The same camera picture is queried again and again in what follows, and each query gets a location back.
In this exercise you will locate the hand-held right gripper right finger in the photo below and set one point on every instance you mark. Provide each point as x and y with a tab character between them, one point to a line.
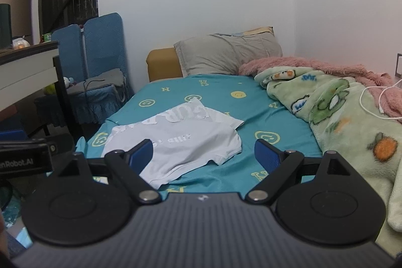
265	153

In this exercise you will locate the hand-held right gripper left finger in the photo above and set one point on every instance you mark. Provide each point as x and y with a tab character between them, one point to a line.
143	152

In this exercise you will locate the white t-shirt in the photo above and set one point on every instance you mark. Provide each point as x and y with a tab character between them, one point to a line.
188	142

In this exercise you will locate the teal printed bed sheet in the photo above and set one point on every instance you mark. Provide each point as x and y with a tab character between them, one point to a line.
219	108

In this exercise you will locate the yellow-green plush toy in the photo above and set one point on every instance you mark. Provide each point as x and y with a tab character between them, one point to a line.
50	89

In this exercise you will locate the grey cloth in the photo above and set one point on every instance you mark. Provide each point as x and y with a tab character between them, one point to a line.
106	78

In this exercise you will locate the white desk with dark top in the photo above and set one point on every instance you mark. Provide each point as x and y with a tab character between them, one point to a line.
25	73

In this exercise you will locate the green printed fleece blanket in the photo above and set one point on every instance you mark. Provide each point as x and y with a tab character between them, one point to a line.
345	123

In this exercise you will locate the white plush toy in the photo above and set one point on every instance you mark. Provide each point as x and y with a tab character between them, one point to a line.
67	81

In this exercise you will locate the mustard yellow headboard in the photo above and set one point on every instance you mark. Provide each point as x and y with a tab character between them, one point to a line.
163	64

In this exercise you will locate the grey pillow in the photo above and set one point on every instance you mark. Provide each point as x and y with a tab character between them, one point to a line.
226	53

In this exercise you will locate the pink fluffy blanket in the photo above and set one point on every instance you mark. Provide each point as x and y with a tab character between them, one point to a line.
329	65

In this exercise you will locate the blue folding chair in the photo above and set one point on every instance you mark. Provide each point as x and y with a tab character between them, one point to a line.
103	45

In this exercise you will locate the tan pillow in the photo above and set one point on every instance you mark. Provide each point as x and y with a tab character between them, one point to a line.
256	31

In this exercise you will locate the green can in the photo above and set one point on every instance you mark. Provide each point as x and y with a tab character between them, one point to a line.
47	37

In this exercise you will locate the dark green cup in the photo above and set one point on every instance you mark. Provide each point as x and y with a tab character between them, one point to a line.
4	26

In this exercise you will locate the cardboard box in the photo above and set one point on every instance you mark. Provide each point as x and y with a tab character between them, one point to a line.
18	4

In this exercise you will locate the wall socket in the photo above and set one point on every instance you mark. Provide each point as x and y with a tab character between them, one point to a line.
399	67

